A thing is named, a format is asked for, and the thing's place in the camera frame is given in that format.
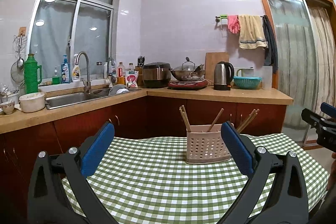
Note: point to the wood-framed glass door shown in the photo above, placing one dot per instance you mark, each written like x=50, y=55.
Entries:
x=291, y=56

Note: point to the clear jar with black lid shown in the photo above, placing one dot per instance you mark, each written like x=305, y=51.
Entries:
x=99, y=70

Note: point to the set of wooden chopsticks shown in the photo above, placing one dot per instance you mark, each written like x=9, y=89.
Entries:
x=185, y=119

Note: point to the wooden knife block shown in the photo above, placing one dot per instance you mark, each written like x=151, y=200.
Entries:
x=139, y=77

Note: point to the green thermos jug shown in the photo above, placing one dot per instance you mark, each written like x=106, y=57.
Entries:
x=31, y=77

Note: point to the dark hanging cloth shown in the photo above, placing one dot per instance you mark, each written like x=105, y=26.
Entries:
x=270, y=48

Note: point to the sliding glass window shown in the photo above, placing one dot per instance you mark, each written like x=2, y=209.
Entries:
x=52, y=30

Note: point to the white plate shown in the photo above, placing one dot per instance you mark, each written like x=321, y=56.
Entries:
x=118, y=89

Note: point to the small chrome faucet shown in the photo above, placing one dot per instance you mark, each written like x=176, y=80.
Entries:
x=110, y=64

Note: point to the green checked tablecloth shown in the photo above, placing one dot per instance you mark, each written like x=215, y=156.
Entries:
x=147, y=161

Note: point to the dark rice cooker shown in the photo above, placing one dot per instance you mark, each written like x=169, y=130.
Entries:
x=156, y=76

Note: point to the teal plastic colander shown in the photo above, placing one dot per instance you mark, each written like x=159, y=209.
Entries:
x=247, y=82

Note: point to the translucent white container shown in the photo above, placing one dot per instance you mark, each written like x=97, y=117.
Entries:
x=267, y=78

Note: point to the tall chrome faucet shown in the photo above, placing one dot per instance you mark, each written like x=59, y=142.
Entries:
x=87, y=79

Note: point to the metal mesh strainer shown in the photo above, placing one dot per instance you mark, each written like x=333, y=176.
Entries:
x=17, y=73

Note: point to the tan kitchen countertop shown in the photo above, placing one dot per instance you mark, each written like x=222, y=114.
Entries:
x=236, y=95

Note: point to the white spray bottle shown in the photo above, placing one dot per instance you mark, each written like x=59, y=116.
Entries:
x=76, y=72

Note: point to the steel wok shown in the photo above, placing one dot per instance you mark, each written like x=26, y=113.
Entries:
x=187, y=75

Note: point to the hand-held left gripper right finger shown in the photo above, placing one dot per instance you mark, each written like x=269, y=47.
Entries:
x=236, y=146

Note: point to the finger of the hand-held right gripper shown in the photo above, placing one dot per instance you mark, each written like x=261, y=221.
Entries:
x=315, y=120
x=329, y=110

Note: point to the yellow towel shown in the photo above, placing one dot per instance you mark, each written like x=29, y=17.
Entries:
x=252, y=32

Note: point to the wooden wall hook plate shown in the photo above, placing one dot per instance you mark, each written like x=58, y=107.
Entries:
x=22, y=30

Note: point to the glass wok lid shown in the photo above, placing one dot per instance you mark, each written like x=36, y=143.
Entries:
x=187, y=66

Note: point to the steel electric kettle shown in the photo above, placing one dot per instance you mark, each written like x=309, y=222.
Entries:
x=221, y=76

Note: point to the metal ladle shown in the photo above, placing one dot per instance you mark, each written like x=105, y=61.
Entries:
x=20, y=64

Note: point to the wooden cutting board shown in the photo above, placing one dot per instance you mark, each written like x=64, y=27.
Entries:
x=212, y=64

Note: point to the red and white pouch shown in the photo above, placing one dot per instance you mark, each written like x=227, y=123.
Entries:
x=132, y=79

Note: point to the floral teacup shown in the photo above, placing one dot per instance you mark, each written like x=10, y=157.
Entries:
x=7, y=108

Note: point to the stainless steel sink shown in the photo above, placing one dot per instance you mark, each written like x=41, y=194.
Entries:
x=68, y=99

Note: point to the metal towel rack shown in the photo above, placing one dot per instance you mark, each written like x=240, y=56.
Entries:
x=218, y=19

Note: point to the striped beige curtain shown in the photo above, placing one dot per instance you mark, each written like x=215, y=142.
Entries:
x=324, y=56

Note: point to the pink perforated utensil holder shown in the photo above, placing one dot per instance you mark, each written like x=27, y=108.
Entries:
x=204, y=146

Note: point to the red induction cooker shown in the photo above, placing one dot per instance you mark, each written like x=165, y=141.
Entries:
x=187, y=85

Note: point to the small green bottle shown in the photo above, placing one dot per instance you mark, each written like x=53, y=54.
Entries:
x=56, y=79

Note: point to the white ceramic pot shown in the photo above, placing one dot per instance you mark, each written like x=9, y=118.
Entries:
x=31, y=103

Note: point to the orange oil bottle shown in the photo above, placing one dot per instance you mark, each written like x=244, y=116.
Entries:
x=120, y=74

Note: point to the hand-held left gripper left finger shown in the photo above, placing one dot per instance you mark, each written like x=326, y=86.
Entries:
x=98, y=148

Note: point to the blue dish soap bottle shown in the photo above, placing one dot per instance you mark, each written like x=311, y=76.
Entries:
x=65, y=72

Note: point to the pink rubber gloves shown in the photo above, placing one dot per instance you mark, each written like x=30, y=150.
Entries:
x=233, y=24

